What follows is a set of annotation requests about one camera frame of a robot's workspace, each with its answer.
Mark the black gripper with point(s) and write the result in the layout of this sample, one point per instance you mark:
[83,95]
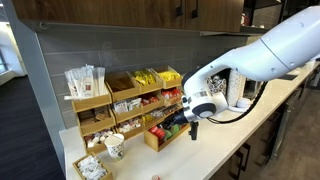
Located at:
[180,118]

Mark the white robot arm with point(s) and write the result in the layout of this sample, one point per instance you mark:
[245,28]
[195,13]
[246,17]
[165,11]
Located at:
[253,56]

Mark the wooden compartment case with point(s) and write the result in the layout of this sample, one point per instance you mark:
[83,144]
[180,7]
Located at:
[166,144]

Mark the green sachets stack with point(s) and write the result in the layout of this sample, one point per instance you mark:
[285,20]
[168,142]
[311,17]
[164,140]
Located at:
[168,134]
[175,128]

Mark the orange sachets stack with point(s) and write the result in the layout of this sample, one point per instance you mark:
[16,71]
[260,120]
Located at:
[152,130]

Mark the red sachets pile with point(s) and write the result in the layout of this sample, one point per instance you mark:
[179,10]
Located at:
[170,93]

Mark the white sachets in rack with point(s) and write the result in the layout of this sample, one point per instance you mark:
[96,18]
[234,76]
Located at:
[126,105]

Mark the yellow sachets pile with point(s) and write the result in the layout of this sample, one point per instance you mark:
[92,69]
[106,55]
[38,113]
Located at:
[144,78]
[169,75]

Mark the printed paper cup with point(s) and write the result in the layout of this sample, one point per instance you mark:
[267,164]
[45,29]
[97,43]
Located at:
[115,148]

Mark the tiered wooden organizer rack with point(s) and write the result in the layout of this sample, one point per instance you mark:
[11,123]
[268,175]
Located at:
[96,126]

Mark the round white tray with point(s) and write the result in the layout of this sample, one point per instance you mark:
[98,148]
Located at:
[241,109]

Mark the tall paper cup stack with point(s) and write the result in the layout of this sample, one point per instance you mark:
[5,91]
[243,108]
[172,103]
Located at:
[243,86]
[234,88]

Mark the creamer cups pile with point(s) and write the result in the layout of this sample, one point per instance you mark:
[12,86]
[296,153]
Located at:
[96,137]

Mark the white cup lids stack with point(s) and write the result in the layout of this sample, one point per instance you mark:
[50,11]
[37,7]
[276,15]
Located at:
[244,102]

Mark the white sachets pile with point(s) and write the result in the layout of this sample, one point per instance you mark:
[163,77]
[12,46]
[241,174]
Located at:
[90,168]

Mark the wrapped stir sticks bundle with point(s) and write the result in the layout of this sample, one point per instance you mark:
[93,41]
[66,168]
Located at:
[85,81]

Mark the small wooden box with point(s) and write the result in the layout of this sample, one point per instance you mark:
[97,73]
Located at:
[77,170]

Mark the wooden upper cabinet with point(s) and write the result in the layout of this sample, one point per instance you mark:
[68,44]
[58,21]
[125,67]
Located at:
[100,13]

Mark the dark open shelf unit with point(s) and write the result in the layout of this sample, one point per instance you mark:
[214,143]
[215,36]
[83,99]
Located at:
[263,16]

